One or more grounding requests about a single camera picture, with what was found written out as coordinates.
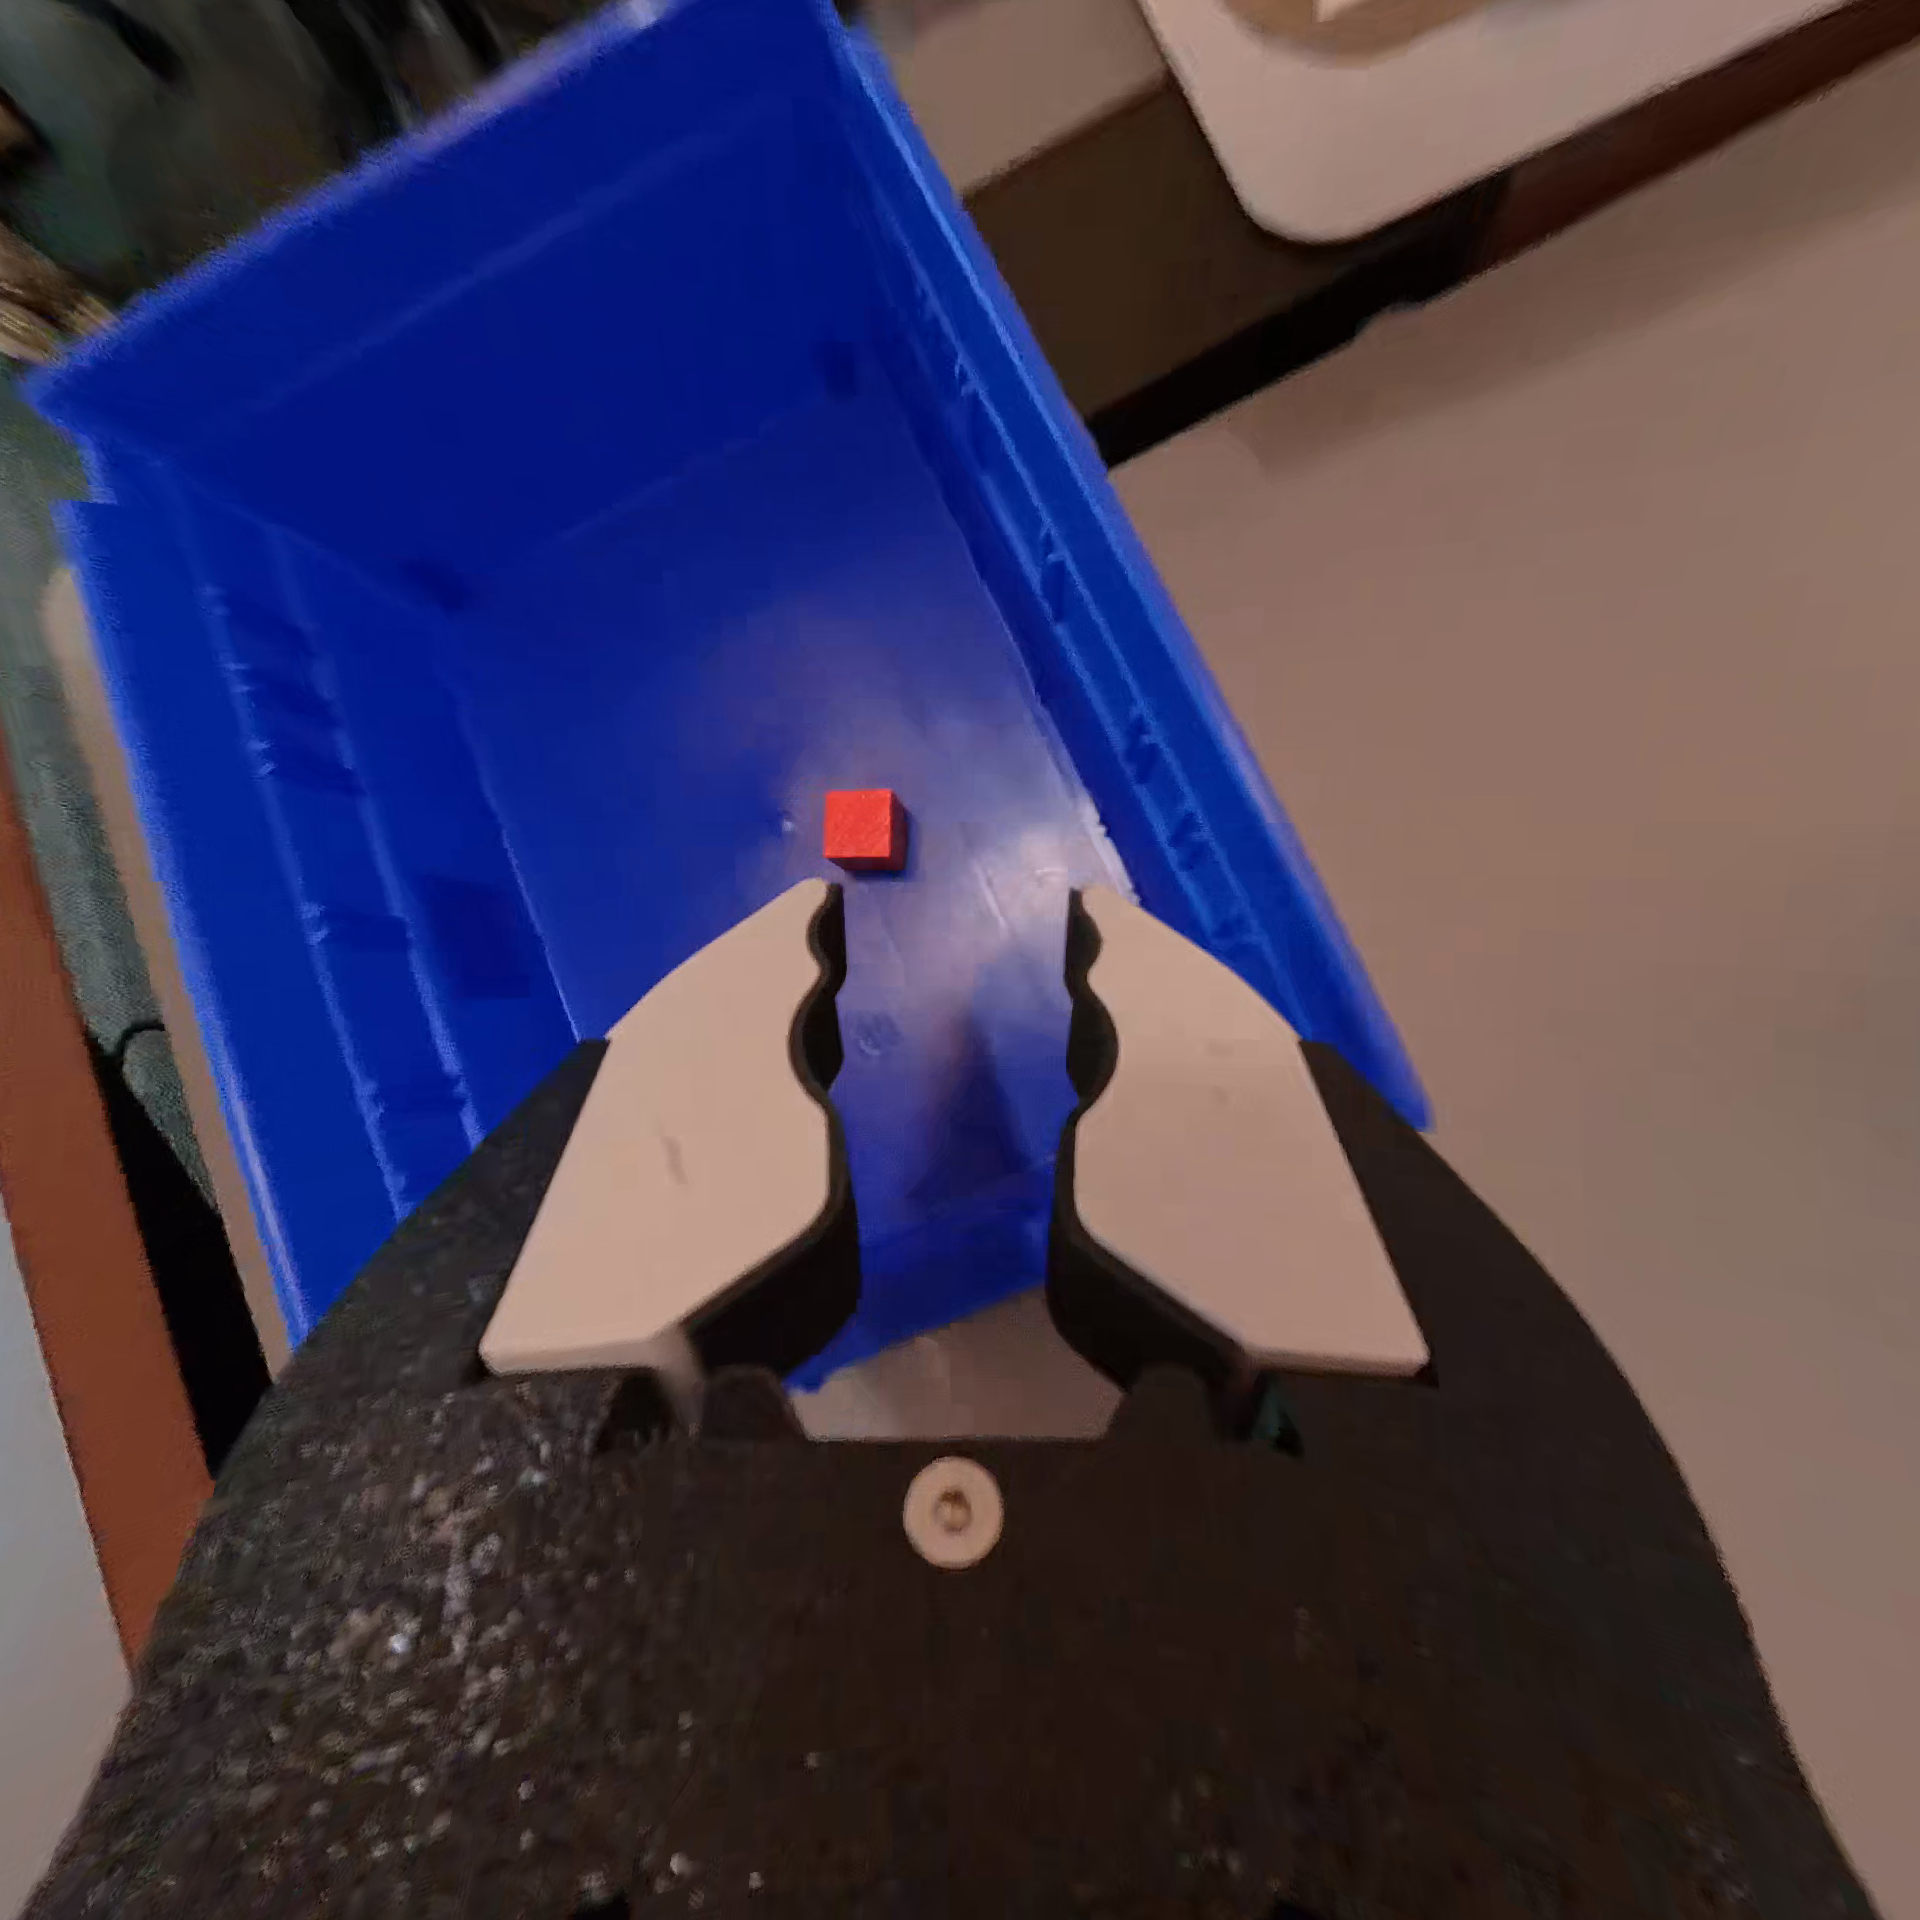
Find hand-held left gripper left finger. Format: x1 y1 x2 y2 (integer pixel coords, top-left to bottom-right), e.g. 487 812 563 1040
478 880 863 1383

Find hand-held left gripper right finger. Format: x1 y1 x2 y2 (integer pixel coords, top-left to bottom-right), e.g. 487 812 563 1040
1044 884 1432 1383

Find small red cube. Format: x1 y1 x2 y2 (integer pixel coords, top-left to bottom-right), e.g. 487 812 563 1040
820 787 912 875

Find blue plastic bin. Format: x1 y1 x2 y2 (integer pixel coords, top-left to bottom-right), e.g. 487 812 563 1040
22 0 1437 1397

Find white rounded table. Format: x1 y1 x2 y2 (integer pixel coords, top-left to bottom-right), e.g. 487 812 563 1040
1135 0 1870 245

